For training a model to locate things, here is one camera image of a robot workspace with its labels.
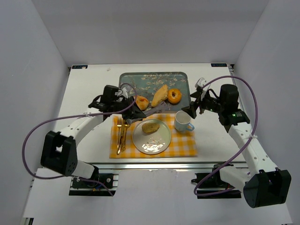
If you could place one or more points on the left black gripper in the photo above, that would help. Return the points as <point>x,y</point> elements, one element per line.
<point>134,111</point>

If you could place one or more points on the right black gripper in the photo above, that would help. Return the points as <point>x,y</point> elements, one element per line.
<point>195,106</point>

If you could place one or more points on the orange glazed bagel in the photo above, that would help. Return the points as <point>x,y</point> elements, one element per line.
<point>174,96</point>

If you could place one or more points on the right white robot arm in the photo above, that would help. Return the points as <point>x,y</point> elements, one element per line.
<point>265,184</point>

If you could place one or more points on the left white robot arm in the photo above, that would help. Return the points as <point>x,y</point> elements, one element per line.
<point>59,151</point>

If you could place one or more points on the long pale bread loaf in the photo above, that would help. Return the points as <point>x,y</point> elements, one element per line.
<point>160,96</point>

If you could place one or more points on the white blue mug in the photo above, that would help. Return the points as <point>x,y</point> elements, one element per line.
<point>182,122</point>

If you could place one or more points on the gold fork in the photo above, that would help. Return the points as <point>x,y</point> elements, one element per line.
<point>119,126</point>

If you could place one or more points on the pale green round plate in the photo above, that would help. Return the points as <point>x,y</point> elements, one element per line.
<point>152,143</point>

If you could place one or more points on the blue floral serving tray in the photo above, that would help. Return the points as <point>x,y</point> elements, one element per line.
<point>147,83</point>

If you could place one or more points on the yellow checkered placemat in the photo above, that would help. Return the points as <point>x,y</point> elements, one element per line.
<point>182,143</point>

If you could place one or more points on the gold spoon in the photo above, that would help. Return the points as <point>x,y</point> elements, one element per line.
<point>123,141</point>

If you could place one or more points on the black sticker label right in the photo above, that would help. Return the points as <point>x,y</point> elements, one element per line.
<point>218,64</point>

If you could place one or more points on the black sticker label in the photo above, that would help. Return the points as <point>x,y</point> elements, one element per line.
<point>218,64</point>
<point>79,66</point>

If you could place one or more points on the black sticker label left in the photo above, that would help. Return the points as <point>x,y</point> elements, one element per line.
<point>79,66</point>

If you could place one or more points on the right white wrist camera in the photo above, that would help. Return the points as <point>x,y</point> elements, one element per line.
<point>200,83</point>

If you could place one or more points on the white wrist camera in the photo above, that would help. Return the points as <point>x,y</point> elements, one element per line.
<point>200,83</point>
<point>123,92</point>

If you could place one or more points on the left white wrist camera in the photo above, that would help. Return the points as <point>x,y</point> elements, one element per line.
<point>123,92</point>

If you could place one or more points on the aluminium table edge rail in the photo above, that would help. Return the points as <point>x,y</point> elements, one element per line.
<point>151,166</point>

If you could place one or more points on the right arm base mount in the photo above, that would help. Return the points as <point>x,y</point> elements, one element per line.
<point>213,187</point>

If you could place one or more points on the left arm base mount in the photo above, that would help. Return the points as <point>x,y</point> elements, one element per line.
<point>106,185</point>

